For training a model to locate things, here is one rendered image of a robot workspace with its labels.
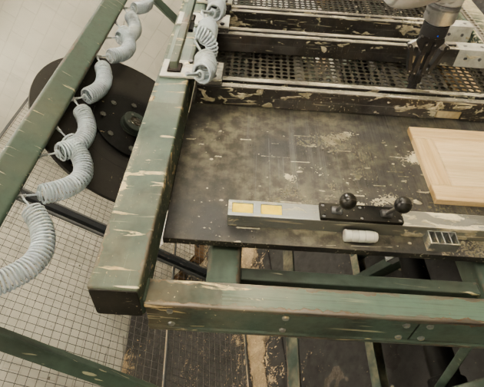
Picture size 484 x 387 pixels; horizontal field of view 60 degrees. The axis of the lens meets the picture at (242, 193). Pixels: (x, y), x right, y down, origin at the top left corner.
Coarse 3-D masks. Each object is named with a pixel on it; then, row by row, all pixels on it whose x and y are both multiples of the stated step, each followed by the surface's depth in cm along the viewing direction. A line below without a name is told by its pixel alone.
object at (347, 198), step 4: (344, 196) 90; (348, 196) 89; (352, 196) 89; (340, 200) 90; (344, 200) 89; (348, 200) 89; (352, 200) 89; (356, 200) 90; (340, 204) 90; (344, 204) 89; (348, 204) 89; (352, 204) 89; (332, 208) 100; (336, 208) 98; (340, 208) 96; (344, 208) 90; (348, 208) 90; (352, 208) 90; (332, 212) 100; (336, 212) 100; (340, 212) 100
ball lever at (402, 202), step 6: (402, 198) 90; (408, 198) 90; (396, 204) 90; (402, 204) 89; (408, 204) 89; (384, 210) 100; (390, 210) 97; (396, 210) 91; (402, 210) 90; (408, 210) 90; (384, 216) 100; (390, 216) 100
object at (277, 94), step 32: (192, 64) 133; (224, 96) 135; (256, 96) 134; (288, 96) 134; (320, 96) 133; (352, 96) 133; (384, 96) 133; (416, 96) 134; (448, 96) 136; (480, 96) 136
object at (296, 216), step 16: (256, 208) 101; (288, 208) 102; (304, 208) 102; (240, 224) 102; (256, 224) 102; (272, 224) 102; (288, 224) 101; (304, 224) 101; (320, 224) 101; (336, 224) 101; (352, 224) 101; (368, 224) 100; (384, 224) 100; (416, 224) 101; (432, 224) 101; (448, 224) 101; (464, 224) 101; (480, 224) 102; (480, 240) 103
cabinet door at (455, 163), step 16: (416, 128) 131; (432, 128) 131; (416, 144) 125; (432, 144) 126; (448, 144) 127; (464, 144) 127; (480, 144) 127; (432, 160) 120; (448, 160) 121; (464, 160) 122; (480, 160) 122; (432, 176) 116; (448, 176) 116; (464, 176) 117; (480, 176) 118; (432, 192) 113; (448, 192) 112; (464, 192) 112; (480, 192) 113
